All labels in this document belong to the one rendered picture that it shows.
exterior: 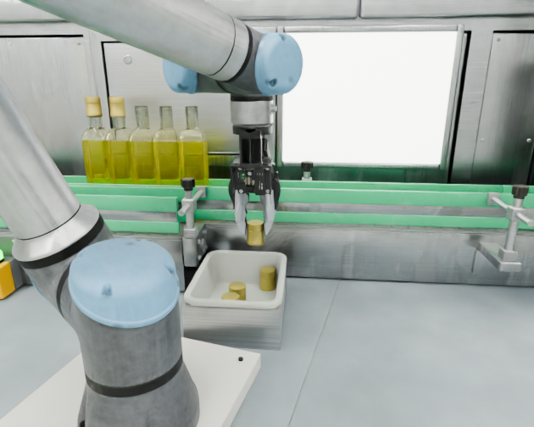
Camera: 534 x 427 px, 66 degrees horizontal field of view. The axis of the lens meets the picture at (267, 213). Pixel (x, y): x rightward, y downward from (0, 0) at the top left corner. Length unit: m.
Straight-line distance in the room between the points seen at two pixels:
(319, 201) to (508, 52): 0.58
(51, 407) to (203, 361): 0.21
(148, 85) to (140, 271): 0.74
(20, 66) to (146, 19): 0.91
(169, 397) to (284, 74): 0.41
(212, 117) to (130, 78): 0.23
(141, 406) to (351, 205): 0.62
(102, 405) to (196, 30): 0.43
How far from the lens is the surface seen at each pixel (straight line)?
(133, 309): 0.47
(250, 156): 0.71
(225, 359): 0.70
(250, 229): 0.81
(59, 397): 0.69
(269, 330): 0.74
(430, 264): 1.01
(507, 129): 1.22
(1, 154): 0.54
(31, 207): 0.56
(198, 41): 0.49
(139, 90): 1.15
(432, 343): 0.83
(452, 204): 1.00
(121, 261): 0.50
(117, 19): 0.45
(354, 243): 0.96
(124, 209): 0.93
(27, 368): 0.82
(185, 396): 0.57
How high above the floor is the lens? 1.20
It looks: 18 degrees down
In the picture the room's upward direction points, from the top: straight up
